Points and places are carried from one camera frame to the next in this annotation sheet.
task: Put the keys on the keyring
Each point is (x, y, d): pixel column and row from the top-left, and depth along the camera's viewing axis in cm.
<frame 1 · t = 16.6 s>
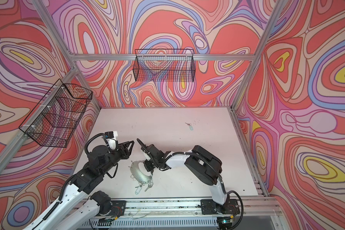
left hand: (133, 142, 72), fingers open
right hand: (147, 167, 90), fingers closed
mint green key tag: (191, 128, 110), on the table

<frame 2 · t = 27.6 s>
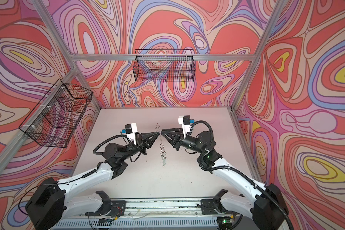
left hand: (158, 136, 61), fingers closed
right hand: (162, 135, 64), fingers closed
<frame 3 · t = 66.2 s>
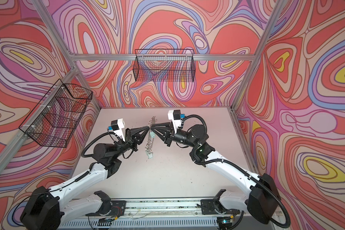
left hand: (148, 131, 58), fingers closed
right hand: (152, 131, 60), fingers closed
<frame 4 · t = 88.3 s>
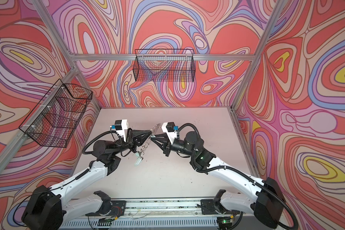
left hand: (150, 136, 59), fingers closed
right hand: (152, 141, 64), fingers closed
